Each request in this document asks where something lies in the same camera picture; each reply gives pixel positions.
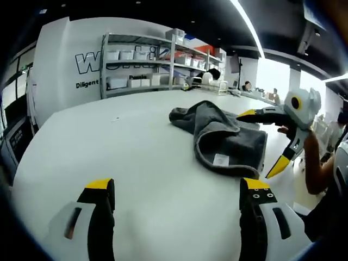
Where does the hanging dark display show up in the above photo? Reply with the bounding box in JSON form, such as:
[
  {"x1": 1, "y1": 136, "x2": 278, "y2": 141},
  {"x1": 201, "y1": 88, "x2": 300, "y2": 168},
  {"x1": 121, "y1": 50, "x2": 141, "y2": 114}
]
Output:
[{"x1": 297, "y1": 0, "x2": 331, "y2": 55}]

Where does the person's right hand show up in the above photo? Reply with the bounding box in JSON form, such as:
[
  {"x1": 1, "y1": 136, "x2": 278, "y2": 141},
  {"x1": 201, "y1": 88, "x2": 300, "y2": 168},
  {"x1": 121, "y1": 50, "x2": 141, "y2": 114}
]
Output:
[{"x1": 277, "y1": 124, "x2": 296, "y2": 141}]

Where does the long ceiling light strip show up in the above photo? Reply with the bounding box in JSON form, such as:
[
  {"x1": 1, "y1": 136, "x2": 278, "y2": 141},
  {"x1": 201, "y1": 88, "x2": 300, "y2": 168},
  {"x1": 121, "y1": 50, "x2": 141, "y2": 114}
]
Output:
[{"x1": 229, "y1": 0, "x2": 266, "y2": 58}]

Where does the grey metal shelf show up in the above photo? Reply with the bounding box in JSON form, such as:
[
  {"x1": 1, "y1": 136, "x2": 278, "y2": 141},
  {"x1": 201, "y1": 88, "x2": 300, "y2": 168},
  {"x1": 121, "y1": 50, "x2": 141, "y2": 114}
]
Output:
[
  {"x1": 171, "y1": 28, "x2": 228, "y2": 90},
  {"x1": 100, "y1": 32, "x2": 176, "y2": 100}
]

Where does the black screen on stand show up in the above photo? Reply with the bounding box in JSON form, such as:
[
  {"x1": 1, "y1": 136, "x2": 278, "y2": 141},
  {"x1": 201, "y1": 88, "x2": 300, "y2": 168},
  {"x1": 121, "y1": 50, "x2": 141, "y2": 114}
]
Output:
[{"x1": 229, "y1": 54, "x2": 244, "y2": 89}]

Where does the person's torso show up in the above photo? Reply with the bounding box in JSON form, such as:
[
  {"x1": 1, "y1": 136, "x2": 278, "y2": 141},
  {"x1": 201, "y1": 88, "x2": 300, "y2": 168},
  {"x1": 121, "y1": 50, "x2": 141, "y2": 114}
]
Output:
[{"x1": 296, "y1": 127, "x2": 348, "y2": 243}]

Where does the white dish rack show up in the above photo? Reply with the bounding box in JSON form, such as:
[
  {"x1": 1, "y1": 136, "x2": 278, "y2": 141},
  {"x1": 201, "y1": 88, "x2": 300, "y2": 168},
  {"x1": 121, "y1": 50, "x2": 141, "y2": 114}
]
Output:
[{"x1": 201, "y1": 72, "x2": 229, "y2": 96}]

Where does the grey towel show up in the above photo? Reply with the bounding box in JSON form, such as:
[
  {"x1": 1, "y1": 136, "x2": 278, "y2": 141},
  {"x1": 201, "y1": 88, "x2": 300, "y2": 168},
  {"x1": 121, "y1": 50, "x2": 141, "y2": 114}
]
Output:
[{"x1": 168, "y1": 100, "x2": 269, "y2": 181}]

